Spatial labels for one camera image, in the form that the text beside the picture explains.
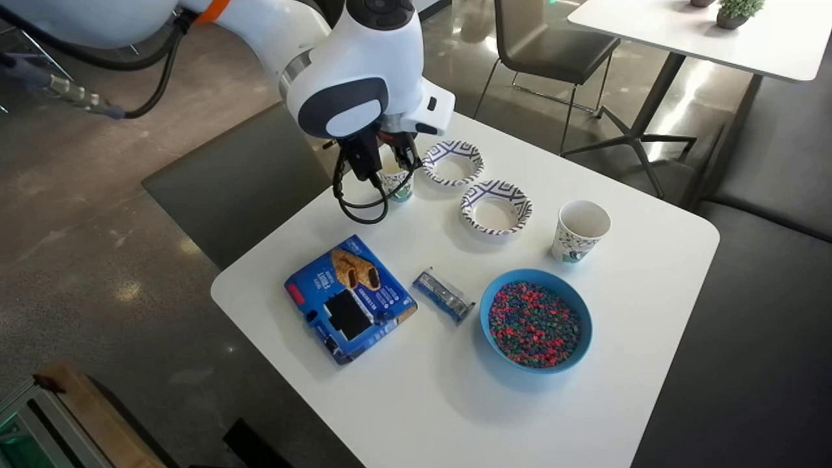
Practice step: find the multicoloured beads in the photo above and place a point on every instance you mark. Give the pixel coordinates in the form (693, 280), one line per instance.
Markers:
(537, 326)

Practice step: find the white side table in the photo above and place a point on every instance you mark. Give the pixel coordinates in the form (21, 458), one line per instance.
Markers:
(763, 41)

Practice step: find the blue snack bar box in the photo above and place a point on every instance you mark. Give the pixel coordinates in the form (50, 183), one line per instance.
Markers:
(349, 301)

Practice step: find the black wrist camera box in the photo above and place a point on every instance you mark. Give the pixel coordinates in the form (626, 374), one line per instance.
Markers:
(360, 154)

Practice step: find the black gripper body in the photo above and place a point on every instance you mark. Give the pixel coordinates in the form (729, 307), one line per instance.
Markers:
(404, 150)

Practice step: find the patterned paper cup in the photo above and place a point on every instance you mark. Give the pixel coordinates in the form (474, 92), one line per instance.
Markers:
(572, 246)
(400, 189)

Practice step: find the dark chair with metal legs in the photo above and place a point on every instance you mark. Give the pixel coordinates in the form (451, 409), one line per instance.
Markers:
(554, 47)

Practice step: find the black table base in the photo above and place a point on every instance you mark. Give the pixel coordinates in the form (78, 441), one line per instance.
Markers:
(255, 445)

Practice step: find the green metal frame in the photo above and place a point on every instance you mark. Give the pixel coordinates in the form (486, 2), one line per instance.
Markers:
(21, 433)

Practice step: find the blue patterned paper bowl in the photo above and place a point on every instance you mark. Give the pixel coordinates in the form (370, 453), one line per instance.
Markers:
(453, 166)
(495, 211)

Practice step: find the grey chair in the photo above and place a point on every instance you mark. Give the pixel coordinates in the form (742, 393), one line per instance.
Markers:
(223, 199)

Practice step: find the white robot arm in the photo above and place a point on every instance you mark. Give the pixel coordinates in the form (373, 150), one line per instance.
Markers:
(373, 54)

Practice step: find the black upholstered bench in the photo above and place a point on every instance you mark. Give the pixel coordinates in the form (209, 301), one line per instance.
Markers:
(763, 303)

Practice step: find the blue snack bar wrapper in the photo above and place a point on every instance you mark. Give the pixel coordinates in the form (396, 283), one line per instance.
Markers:
(443, 294)

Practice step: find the small green potted plant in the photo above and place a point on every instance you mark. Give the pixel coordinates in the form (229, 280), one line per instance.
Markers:
(736, 11)

